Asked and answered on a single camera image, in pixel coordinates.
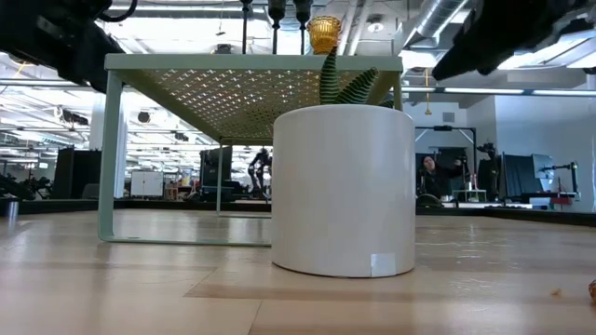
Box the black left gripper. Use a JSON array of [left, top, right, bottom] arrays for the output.
[[46, 20, 125, 93]]

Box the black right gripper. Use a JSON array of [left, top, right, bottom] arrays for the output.
[[432, 0, 560, 80]]

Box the tall black candlestick holder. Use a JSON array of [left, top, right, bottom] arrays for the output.
[[238, 0, 253, 55]]

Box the medium black candlestick holder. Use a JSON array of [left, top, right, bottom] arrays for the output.
[[293, 0, 315, 55]]

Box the black screen panel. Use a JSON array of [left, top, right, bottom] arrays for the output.
[[499, 153, 555, 199]]

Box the person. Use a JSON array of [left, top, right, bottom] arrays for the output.
[[417, 154, 467, 201]]

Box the white cabinet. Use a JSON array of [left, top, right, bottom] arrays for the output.
[[129, 169, 165, 198]]

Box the green succulent plant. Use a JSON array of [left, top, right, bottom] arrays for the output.
[[318, 45, 397, 109]]

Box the green perforated metal shelf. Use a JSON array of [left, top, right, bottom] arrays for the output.
[[97, 52, 405, 248]]

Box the black monitor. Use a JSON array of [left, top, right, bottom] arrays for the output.
[[199, 145, 233, 190]]

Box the white round plant pot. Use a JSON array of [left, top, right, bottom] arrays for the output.
[[271, 102, 417, 279]]

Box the black rack frame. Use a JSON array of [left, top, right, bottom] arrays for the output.
[[415, 124, 477, 157]]

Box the black camera stand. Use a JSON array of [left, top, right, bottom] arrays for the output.
[[539, 160, 582, 199]]

